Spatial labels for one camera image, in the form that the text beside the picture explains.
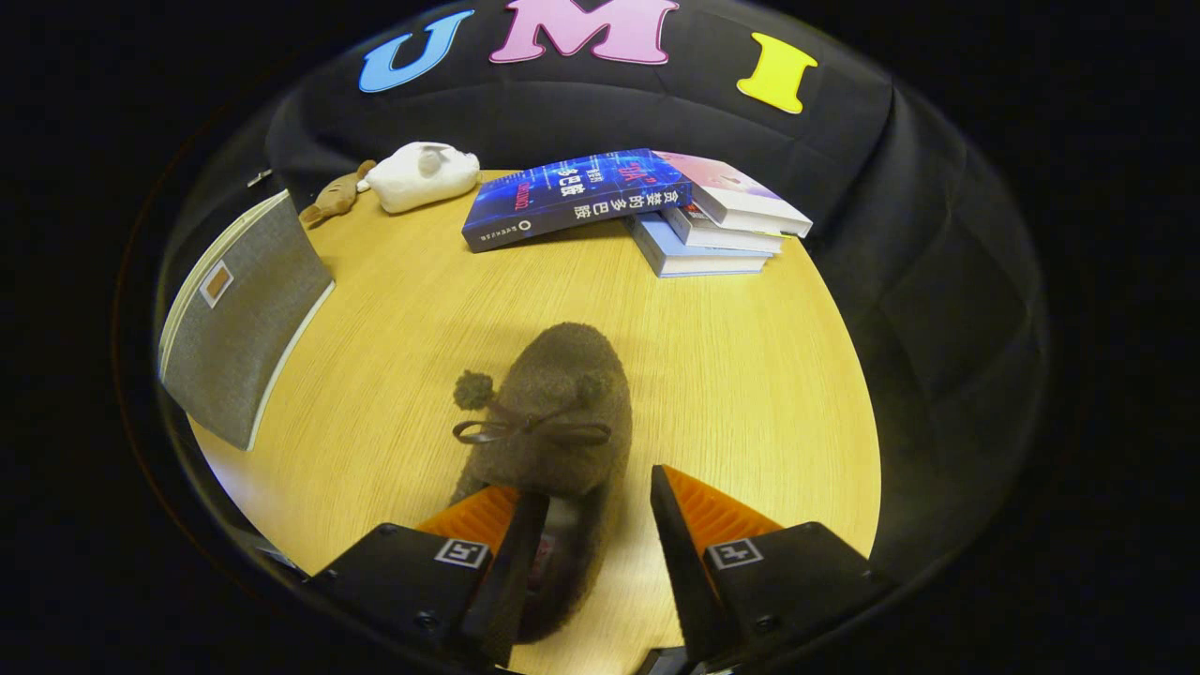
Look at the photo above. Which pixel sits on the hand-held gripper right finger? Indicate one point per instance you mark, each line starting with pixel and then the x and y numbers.
pixel 680 562

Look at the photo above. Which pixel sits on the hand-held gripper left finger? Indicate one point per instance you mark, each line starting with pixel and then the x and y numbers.
pixel 511 572

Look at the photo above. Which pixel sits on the brown fuzzy shoe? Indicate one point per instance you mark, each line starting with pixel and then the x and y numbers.
pixel 562 403

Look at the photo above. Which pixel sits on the grey fabric storage box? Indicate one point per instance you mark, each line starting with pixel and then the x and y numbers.
pixel 244 319

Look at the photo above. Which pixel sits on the white book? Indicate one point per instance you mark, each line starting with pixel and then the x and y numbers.
pixel 731 239

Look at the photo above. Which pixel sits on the pink cover book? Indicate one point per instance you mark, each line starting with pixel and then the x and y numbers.
pixel 741 197

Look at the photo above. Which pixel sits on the dark blue book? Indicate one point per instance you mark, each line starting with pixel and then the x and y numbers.
pixel 562 202

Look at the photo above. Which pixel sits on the white plush toy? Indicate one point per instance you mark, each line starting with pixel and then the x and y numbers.
pixel 417 178

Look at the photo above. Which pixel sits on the brown plush toy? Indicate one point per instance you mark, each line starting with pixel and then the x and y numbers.
pixel 333 199

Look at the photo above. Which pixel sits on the white clip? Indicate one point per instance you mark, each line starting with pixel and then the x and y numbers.
pixel 260 176

